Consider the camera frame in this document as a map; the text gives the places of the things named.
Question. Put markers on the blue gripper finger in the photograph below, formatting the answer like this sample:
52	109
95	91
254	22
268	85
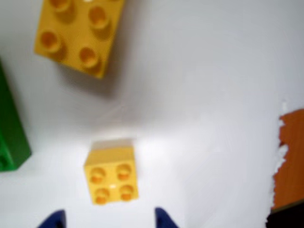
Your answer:
166	219
54	219

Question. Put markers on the green 2x4 block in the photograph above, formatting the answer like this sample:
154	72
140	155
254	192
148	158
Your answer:
10	130

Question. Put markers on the yellow 2x2 block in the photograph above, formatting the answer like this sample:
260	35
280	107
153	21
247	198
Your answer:
111	175

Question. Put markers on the yellow 2x4 block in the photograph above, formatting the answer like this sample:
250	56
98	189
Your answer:
76	35

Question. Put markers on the white board sheet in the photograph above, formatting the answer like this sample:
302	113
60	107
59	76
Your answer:
202	83

